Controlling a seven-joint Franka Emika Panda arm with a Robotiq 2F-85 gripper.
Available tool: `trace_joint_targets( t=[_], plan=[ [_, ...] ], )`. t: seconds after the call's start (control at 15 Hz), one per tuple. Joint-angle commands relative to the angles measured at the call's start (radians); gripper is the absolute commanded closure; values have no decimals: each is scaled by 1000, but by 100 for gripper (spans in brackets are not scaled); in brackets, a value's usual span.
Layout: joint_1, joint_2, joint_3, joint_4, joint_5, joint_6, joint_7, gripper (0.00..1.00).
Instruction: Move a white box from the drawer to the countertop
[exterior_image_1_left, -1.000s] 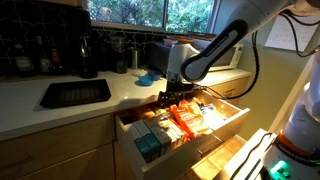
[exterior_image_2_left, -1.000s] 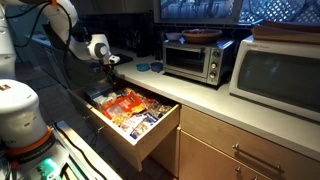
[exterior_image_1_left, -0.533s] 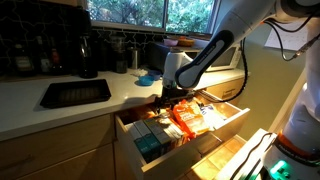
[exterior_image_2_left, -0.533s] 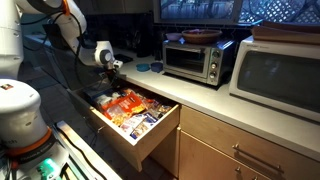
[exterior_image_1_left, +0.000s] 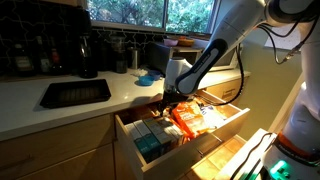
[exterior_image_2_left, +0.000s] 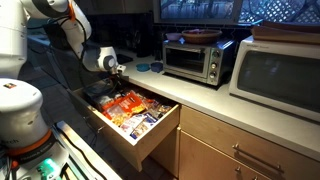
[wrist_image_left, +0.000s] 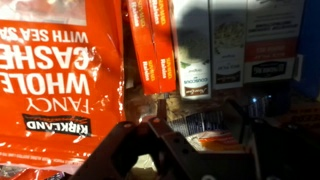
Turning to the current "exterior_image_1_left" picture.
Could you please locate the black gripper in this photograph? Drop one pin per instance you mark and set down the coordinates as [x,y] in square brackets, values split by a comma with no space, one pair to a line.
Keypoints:
[170,96]

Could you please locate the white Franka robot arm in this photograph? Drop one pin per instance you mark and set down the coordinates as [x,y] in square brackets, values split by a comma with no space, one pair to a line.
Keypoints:
[233,23]

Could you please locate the white slim box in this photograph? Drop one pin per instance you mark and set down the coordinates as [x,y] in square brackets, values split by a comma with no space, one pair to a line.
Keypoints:
[175,131]

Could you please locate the green and white box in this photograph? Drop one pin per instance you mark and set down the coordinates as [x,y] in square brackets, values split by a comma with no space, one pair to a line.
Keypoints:
[161,136]

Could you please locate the teal and white box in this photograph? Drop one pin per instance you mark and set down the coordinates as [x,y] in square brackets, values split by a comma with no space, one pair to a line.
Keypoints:
[140,146]
[151,143]

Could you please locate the open wooden drawer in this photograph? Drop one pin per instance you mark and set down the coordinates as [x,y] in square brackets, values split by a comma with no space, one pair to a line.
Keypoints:
[173,166]

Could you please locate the tall black countertop appliance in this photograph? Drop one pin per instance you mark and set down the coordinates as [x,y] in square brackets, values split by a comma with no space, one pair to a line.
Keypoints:
[87,50]

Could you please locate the wide wooden cabinet drawer front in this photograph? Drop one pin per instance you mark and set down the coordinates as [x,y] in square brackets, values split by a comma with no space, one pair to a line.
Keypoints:
[56,143]

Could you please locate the orange snack bag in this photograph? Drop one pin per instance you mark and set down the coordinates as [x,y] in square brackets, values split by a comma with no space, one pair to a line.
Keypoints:
[190,120]

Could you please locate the small light blue bowl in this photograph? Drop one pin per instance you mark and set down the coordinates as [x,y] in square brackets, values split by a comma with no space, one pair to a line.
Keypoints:
[145,81]

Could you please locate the white crumpled paper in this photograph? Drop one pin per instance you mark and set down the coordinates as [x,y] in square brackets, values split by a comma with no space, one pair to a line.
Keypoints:
[140,72]

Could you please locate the white and blue snack bag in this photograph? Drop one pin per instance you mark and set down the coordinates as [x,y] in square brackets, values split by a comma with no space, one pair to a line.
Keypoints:
[213,116]

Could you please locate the metal canister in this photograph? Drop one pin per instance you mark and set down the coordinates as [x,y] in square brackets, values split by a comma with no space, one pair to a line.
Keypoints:
[134,58]

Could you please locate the small pink bowl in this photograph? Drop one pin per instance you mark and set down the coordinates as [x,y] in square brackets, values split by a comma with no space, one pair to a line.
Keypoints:
[170,42]

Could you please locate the brown wooden bowl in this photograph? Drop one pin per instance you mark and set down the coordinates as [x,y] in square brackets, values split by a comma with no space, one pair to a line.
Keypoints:
[186,42]

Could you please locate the glass jar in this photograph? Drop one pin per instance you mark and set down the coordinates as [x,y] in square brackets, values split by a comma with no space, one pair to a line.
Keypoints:
[119,56]

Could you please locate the white microwave oven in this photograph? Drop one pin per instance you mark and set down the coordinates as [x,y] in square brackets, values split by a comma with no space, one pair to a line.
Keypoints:
[230,61]

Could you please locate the black rectangular tray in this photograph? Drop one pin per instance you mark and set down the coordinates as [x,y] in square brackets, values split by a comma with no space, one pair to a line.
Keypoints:
[75,93]

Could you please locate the dark bottle with red label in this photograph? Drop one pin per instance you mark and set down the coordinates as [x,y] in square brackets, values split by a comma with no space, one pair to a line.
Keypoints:
[56,60]

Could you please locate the dark tall slim bottle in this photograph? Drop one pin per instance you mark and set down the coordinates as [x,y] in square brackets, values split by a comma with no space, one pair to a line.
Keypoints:
[42,60]

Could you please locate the dark bottle with pale label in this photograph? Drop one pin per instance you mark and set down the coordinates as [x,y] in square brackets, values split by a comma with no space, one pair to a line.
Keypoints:
[24,63]

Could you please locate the window with frame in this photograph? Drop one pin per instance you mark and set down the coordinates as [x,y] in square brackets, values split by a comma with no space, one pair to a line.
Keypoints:
[133,11]

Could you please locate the white wall calendar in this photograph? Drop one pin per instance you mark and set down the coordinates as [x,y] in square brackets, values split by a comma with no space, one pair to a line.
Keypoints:
[290,41]

